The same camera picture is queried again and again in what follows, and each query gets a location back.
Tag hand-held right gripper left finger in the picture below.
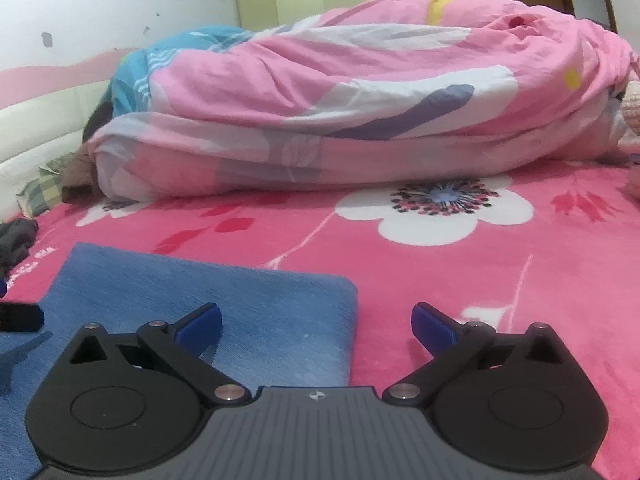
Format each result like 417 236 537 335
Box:
52 303 251 406

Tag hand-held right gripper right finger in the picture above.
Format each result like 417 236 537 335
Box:
382 303 583 406

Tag light blue jeans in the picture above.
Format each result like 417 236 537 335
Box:
0 242 360 480

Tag dark grey cloth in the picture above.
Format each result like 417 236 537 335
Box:
0 217 40 278

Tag pink floral fleece blanket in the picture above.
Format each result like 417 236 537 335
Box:
0 160 640 480

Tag green plaid pillow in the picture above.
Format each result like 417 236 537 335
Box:
15 174 66 217

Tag brown cloth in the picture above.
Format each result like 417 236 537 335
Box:
61 95 116 206

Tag pink and cream padded headboard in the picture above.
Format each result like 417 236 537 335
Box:
0 47 141 211

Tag pink and teal printed quilt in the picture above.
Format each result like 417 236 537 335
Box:
82 0 640 198

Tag beige waffle-knit folded cloth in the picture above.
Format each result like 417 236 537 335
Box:
620 80 640 136

